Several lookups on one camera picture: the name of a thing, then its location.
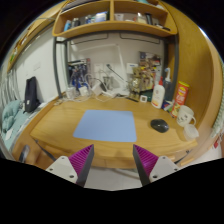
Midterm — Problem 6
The dark spray bottle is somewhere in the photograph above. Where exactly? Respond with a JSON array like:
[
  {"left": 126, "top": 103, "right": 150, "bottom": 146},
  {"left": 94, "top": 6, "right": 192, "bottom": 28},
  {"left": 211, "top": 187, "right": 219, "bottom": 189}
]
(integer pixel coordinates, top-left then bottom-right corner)
[{"left": 163, "top": 68, "right": 172, "bottom": 100}]

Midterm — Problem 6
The white printed mug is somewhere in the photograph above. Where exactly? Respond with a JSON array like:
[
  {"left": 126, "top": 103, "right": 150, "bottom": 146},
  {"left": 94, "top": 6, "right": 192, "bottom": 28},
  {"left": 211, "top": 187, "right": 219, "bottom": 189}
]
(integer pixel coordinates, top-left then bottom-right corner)
[{"left": 177, "top": 105, "right": 196, "bottom": 127}]

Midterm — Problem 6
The black computer mouse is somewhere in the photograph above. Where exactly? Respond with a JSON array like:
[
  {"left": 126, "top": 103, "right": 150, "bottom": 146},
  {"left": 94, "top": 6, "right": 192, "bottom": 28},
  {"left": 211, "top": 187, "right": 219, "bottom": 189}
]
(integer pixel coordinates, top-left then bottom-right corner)
[{"left": 150, "top": 119, "right": 169, "bottom": 133}]

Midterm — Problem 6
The teal pillow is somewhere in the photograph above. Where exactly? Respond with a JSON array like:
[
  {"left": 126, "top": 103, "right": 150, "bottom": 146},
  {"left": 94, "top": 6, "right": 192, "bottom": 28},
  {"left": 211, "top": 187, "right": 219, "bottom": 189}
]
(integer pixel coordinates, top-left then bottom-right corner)
[{"left": 2, "top": 100, "right": 22, "bottom": 133}]

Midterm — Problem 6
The clear plastic cup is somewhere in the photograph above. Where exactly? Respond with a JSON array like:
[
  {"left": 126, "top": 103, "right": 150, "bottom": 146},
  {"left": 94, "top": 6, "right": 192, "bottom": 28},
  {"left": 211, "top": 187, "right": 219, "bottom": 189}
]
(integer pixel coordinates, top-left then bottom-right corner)
[{"left": 183, "top": 124, "right": 199, "bottom": 141}]

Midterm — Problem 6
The wooden wall shelf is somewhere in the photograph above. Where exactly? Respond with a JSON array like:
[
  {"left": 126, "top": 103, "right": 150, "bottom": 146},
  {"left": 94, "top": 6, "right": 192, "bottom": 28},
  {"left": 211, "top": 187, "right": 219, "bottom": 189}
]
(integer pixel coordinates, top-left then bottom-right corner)
[{"left": 52, "top": 0, "right": 178, "bottom": 39}]

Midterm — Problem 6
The white power adapter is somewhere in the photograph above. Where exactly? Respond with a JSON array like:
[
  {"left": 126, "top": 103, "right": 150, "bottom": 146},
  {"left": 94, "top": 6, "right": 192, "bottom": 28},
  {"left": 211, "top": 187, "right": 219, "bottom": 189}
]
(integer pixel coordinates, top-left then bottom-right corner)
[{"left": 92, "top": 83, "right": 102, "bottom": 96}]

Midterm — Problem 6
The small white cube clock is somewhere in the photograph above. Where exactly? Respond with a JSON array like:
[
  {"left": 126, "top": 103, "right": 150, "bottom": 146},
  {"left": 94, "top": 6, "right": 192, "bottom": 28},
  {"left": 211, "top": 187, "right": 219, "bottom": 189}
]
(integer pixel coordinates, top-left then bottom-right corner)
[{"left": 140, "top": 95, "right": 147, "bottom": 103}]

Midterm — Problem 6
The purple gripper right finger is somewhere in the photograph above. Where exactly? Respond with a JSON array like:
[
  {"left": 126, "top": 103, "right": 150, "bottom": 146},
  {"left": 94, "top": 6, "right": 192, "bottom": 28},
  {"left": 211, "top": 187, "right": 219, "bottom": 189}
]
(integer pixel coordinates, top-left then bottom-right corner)
[{"left": 133, "top": 145, "right": 179, "bottom": 186}]

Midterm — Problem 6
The red yellow snack canister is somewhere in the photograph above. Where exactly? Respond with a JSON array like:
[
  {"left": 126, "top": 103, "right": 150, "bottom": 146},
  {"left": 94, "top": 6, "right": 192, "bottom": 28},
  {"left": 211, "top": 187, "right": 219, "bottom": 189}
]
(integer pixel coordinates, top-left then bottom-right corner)
[{"left": 171, "top": 81, "right": 189, "bottom": 117}]

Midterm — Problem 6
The blue mouse pad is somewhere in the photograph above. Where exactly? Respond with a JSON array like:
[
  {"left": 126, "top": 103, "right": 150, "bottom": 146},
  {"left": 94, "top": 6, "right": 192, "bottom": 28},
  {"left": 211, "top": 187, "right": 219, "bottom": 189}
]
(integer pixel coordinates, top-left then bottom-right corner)
[{"left": 73, "top": 110, "right": 137, "bottom": 143}]

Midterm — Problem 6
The golden robot figurine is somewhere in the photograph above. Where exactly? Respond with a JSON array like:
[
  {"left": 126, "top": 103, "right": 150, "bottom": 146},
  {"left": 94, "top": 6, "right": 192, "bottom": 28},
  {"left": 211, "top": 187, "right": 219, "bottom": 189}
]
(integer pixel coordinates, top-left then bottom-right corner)
[{"left": 129, "top": 67, "right": 145, "bottom": 102}]

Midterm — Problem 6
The black backpack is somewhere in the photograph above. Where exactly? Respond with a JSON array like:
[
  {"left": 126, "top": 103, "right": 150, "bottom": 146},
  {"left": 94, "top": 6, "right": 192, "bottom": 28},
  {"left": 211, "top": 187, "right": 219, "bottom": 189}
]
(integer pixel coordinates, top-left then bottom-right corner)
[{"left": 25, "top": 77, "right": 40, "bottom": 112}]

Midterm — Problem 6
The white lotion bottle red cap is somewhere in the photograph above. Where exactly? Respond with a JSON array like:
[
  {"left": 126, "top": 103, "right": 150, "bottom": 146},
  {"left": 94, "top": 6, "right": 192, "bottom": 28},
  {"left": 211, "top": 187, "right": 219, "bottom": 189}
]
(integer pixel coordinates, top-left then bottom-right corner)
[{"left": 151, "top": 78, "right": 165, "bottom": 109}]

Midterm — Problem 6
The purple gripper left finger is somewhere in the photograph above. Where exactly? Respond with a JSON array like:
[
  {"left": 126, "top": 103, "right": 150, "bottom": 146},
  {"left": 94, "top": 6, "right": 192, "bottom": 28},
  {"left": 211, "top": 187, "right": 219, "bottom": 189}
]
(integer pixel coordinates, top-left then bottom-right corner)
[{"left": 47, "top": 145, "right": 94, "bottom": 187}]

